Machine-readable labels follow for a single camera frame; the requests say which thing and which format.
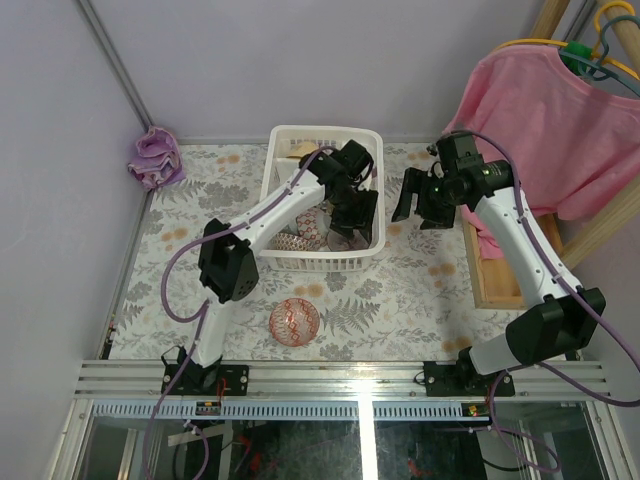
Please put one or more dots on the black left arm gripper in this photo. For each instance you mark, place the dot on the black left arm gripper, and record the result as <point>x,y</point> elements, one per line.
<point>356,203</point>

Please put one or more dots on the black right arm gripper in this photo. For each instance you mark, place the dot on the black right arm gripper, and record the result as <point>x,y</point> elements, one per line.
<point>417,181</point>

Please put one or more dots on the purple glass bowl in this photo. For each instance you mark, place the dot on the purple glass bowl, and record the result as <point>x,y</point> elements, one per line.
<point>339,243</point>

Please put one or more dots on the red patterned ceramic bowl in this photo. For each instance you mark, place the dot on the red patterned ceramic bowl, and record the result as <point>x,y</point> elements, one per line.
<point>310,226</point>

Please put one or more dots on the tan patterned ceramic bowl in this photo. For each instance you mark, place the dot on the tan patterned ceramic bowl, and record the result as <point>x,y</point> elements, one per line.
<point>290,242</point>

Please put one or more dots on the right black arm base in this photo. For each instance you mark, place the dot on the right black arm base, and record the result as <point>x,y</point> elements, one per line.
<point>450,377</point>

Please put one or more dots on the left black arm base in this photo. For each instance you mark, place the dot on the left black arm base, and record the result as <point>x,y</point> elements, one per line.
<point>218,379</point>

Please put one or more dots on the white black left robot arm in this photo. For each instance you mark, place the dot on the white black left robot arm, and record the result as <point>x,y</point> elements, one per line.
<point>227,257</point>

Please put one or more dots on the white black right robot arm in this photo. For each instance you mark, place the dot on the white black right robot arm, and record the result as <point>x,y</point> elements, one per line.
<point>560,313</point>

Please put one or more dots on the white plastic dish rack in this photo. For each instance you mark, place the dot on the white plastic dish rack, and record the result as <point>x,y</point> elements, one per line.
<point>279,167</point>

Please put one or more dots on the floral table mat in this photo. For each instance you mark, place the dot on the floral table mat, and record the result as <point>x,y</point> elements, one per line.
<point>414,301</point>

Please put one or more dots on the red rimmed bottom bowl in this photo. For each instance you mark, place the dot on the red rimmed bottom bowl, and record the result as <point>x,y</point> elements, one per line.
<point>294,322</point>

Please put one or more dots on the pink t-shirt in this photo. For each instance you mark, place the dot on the pink t-shirt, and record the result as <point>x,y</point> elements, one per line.
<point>545,130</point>

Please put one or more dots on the green clothes hanger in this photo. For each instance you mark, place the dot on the green clothes hanger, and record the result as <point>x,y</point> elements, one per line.
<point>591,64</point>

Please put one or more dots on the crumpled purple cloth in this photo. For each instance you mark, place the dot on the crumpled purple cloth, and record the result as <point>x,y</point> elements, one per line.
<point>158,161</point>

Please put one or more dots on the yellow clothes hanger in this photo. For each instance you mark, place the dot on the yellow clothes hanger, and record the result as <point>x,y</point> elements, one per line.
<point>629,9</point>

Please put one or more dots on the aluminium rail frame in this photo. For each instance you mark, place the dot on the aluminium rail frame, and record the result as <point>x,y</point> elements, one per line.
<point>313,390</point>

